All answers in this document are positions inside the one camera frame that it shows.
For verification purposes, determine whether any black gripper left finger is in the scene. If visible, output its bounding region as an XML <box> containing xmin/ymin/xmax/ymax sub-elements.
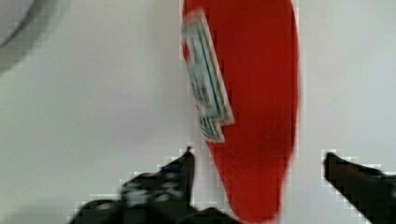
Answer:
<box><xmin>68</xmin><ymin>147</ymin><xmax>242</xmax><ymax>224</ymax></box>

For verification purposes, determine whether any red ketchup bottle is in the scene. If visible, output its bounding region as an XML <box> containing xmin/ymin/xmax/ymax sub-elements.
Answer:
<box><xmin>181</xmin><ymin>0</ymin><xmax>299</xmax><ymax>224</ymax></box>

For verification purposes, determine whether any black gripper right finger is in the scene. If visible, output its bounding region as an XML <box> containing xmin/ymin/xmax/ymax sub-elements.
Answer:
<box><xmin>323</xmin><ymin>152</ymin><xmax>396</xmax><ymax>224</ymax></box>

